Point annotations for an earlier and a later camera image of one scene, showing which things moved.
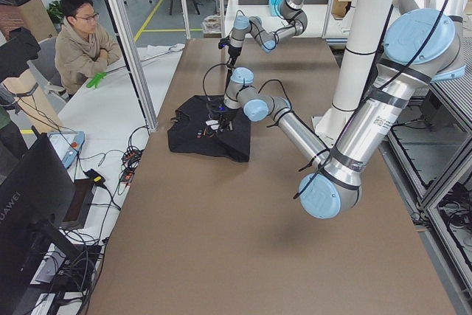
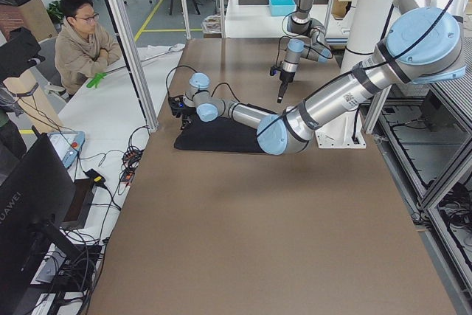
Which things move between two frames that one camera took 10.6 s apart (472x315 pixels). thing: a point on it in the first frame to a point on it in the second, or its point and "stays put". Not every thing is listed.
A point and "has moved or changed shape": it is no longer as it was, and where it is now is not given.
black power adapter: [96, 178] stays put
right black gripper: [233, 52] to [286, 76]
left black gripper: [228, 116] to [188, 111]
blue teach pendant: [68, 144] stays put
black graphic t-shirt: [188, 132] has moved or changed shape
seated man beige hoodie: [82, 48] stays put
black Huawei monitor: [36, 192] stays put
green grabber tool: [94, 81] stays put
